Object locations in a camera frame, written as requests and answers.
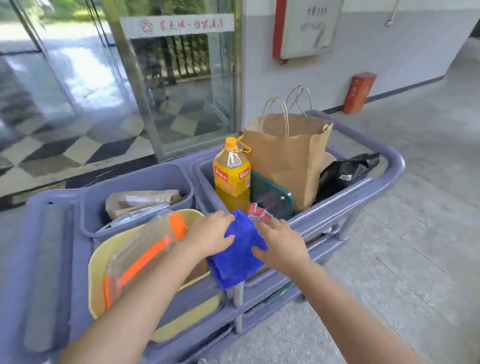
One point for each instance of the person's left hand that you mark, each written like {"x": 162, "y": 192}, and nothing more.
{"x": 204, "y": 234}

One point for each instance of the person's right forearm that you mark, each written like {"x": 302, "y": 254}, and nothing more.
{"x": 348, "y": 322}

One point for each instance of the grey plastic bin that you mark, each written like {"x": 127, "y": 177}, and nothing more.
{"x": 138, "y": 178}

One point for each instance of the red box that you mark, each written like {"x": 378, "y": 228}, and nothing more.
{"x": 358, "y": 93}

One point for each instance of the yellow cooking oil bottle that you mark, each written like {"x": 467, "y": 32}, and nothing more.
{"x": 231, "y": 176}

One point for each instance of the red framed notice board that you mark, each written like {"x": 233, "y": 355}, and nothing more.
{"x": 307, "y": 26}

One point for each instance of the person's right hand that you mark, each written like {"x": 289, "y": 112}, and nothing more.
{"x": 283, "y": 249}

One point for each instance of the person's left thumb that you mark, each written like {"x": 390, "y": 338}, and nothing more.
{"x": 229, "y": 243}

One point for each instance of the glass door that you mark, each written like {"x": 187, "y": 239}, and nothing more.
{"x": 180, "y": 93}

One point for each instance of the dark green board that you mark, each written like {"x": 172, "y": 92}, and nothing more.
{"x": 272, "y": 195}

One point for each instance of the clear bag with orange strips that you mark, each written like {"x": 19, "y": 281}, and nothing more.
{"x": 142, "y": 243}

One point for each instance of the person's right thumb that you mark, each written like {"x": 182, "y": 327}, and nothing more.
{"x": 259, "y": 253}

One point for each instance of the yellow plastic basin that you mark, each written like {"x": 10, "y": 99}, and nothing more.
{"x": 98, "y": 262}

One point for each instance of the brown paper bag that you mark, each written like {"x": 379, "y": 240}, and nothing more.
{"x": 288, "y": 161}

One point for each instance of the clear plastic wrap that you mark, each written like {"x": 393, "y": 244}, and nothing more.
{"x": 131, "y": 217}

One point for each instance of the black plastic bag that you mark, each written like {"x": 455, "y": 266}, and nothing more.
{"x": 343, "y": 174}

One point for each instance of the person's left forearm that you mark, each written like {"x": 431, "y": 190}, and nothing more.
{"x": 138, "y": 300}

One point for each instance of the blue cloth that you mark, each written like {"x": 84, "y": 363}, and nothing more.
{"x": 234, "y": 262}

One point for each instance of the white door sign strip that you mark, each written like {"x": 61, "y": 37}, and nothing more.
{"x": 176, "y": 26}

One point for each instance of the grey plastic service cart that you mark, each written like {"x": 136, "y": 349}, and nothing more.
{"x": 45, "y": 262}

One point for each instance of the brown paper packet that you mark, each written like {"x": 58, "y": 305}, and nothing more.
{"x": 142, "y": 198}

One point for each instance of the red packet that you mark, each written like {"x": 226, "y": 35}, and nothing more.
{"x": 258, "y": 212}

